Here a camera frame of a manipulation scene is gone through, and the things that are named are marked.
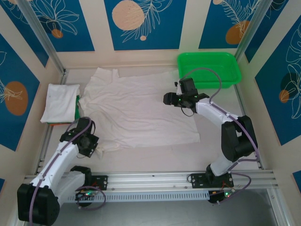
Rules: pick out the white t-shirt with black print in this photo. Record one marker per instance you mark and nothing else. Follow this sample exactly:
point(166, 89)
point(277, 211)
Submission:
point(141, 106)

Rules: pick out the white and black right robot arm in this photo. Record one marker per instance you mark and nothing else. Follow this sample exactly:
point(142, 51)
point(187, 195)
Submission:
point(211, 110)

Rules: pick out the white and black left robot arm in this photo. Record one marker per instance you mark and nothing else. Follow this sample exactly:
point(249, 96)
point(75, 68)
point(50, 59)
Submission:
point(54, 164)

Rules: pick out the green folded t-shirt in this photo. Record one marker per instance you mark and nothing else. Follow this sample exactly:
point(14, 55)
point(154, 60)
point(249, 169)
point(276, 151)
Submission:
point(76, 110)

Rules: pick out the orange folded t-shirt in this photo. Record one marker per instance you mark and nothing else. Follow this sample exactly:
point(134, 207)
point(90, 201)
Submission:
point(56, 124)

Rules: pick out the circuit board with green light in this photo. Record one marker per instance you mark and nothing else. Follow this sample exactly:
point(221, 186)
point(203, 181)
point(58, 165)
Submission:
point(87, 194)
point(223, 195)

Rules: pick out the green plastic mesh basket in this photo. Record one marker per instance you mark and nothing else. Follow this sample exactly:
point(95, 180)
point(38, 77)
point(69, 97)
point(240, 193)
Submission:
point(225, 70)

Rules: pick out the plain white folded t-shirt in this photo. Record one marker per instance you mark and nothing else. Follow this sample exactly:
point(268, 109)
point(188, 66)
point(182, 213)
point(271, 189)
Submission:
point(58, 103)

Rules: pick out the grey metal bottom plate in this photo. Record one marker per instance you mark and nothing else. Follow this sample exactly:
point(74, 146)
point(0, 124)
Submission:
point(164, 214)

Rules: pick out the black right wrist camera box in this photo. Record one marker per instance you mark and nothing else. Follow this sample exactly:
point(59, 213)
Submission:
point(187, 86)

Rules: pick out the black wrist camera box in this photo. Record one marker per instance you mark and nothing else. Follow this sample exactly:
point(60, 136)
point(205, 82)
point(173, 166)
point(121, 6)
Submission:
point(187, 86)
point(83, 124)

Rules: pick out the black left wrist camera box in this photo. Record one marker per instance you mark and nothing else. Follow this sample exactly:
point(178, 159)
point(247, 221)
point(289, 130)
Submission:
point(83, 124)

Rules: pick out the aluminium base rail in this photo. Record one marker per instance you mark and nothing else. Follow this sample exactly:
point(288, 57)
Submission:
point(152, 180)

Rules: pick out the blue floral wall panel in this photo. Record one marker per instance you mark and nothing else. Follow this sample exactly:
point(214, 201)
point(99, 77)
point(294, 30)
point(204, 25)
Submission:
point(211, 23)
point(265, 37)
point(23, 35)
point(270, 106)
point(23, 70)
point(77, 23)
point(164, 23)

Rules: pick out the aluminium frame post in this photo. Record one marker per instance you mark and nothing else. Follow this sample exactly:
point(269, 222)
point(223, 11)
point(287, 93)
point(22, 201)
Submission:
point(40, 35)
point(256, 26)

